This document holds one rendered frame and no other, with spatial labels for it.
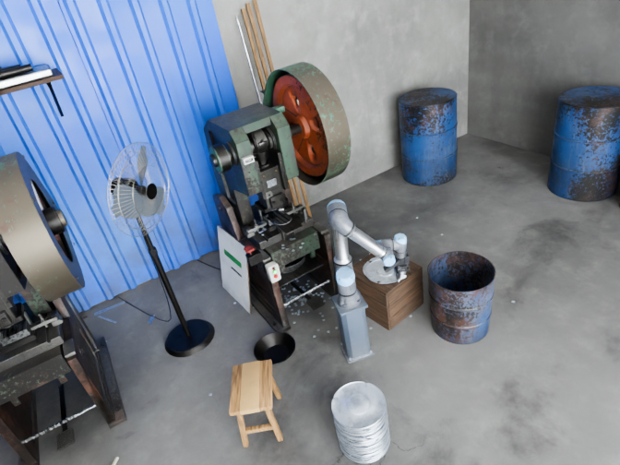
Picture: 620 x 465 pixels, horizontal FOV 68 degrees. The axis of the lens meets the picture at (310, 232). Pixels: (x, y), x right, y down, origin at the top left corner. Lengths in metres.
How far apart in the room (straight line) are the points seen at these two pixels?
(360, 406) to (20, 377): 1.92
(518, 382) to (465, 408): 0.37
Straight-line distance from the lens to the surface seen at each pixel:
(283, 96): 3.43
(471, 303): 3.06
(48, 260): 2.62
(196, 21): 4.07
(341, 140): 2.99
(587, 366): 3.34
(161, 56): 4.02
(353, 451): 2.74
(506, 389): 3.12
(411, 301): 3.46
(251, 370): 2.89
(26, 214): 2.58
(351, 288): 2.85
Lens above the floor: 2.43
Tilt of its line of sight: 32 degrees down
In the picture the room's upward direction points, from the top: 11 degrees counter-clockwise
